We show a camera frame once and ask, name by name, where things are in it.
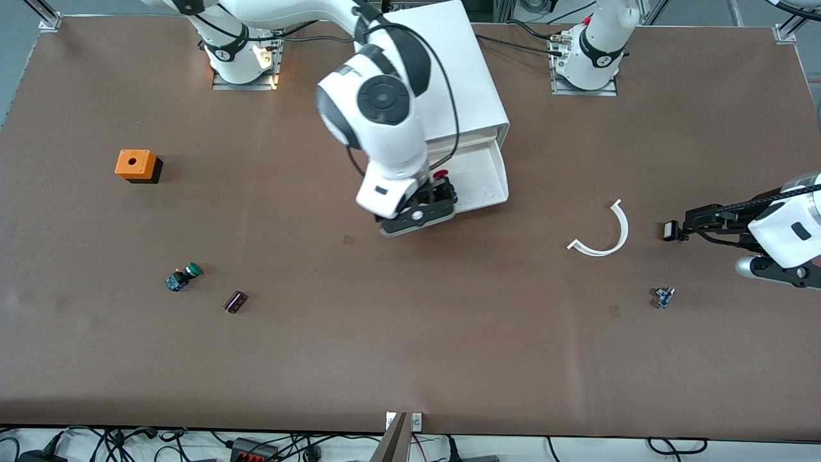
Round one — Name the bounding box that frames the white plastic drawer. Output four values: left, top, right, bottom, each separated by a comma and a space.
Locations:
425, 127, 500, 158
420, 141, 511, 216

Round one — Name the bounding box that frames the white drawer cabinet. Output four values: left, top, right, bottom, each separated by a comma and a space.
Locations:
351, 0, 512, 155

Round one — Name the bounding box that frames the green push button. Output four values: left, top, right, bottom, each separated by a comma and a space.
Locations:
165, 262, 203, 293

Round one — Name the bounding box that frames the orange button box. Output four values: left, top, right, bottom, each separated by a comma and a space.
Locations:
115, 149, 164, 185

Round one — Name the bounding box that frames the white curved plastic piece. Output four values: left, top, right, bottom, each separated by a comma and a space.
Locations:
567, 199, 630, 257

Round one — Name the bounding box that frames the black orange power strip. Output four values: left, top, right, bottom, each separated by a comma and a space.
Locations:
230, 437, 280, 462

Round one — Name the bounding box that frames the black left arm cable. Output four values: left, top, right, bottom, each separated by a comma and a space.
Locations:
709, 184, 821, 216

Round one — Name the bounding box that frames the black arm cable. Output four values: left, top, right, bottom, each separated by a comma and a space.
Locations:
709, 184, 821, 216
192, 13, 461, 180

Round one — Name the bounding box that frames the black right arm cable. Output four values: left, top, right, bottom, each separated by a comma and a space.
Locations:
192, 13, 461, 180

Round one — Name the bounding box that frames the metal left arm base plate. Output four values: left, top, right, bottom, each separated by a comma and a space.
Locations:
550, 61, 618, 97

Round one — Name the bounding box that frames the thick black cable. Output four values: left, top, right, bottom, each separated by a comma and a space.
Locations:
476, 33, 565, 60

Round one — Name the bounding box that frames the thin black cable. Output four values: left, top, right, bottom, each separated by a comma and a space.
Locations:
505, 18, 565, 42

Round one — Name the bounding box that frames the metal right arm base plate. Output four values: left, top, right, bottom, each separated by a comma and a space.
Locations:
212, 26, 283, 90

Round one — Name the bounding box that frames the aluminium corner post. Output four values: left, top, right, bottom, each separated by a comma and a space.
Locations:
26, 0, 63, 31
773, 3, 812, 42

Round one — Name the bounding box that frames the black cable loop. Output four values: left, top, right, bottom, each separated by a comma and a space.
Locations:
647, 438, 708, 456

